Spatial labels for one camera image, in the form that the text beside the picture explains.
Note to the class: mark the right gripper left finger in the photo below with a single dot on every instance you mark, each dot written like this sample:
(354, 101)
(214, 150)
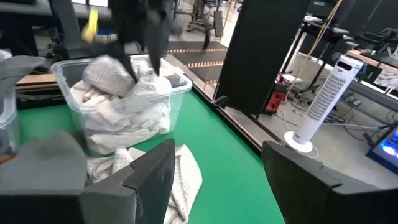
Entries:
(93, 208)

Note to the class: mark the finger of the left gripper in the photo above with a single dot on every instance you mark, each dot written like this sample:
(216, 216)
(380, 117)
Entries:
(124, 59)
(155, 43)

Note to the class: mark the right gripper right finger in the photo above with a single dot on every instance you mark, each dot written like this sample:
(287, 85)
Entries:
(335, 208)

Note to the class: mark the white towel red plaid lines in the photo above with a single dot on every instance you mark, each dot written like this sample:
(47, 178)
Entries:
(96, 102)

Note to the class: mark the plain white towel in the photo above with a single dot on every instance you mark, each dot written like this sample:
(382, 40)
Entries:
(124, 130)

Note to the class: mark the grey towel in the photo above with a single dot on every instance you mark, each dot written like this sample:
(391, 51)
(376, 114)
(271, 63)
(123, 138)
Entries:
(21, 67)
(43, 161)

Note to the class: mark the yellow tape tag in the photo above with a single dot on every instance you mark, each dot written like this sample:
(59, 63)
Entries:
(90, 26)

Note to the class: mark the clear plastic bin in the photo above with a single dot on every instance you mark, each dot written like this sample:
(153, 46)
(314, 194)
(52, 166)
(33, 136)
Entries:
(7, 124)
(180, 102)

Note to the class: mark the glowing computer case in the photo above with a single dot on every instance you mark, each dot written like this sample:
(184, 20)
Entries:
(387, 149)

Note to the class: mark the black table edge clamp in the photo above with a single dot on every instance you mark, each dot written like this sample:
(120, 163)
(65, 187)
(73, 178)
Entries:
(221, 101)

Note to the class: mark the black standing panel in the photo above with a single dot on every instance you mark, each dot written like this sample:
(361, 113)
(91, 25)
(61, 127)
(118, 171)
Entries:
(261, 49)

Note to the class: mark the white tower fan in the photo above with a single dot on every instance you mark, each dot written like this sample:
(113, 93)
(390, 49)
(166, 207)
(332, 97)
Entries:
(326, 96)

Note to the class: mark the patterned white sheet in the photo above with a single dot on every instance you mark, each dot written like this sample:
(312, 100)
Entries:
(388, 81)

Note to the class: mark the black side desk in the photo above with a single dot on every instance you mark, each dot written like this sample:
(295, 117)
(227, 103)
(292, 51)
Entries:
(323, 30)

